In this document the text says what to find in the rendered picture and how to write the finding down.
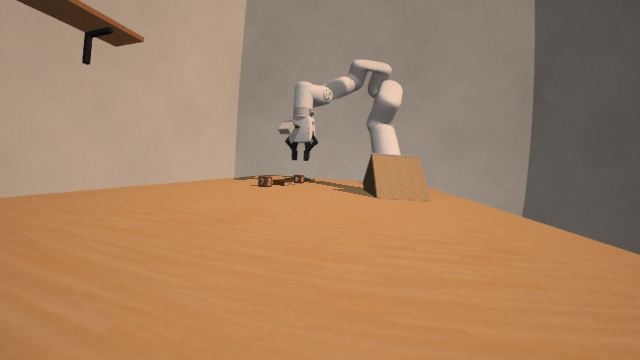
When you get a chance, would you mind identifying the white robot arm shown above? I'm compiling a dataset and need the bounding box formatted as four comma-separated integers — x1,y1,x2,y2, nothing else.
293,60,403,154

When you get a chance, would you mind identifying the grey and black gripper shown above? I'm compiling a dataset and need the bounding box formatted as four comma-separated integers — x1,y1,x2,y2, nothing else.
285,115,318,161

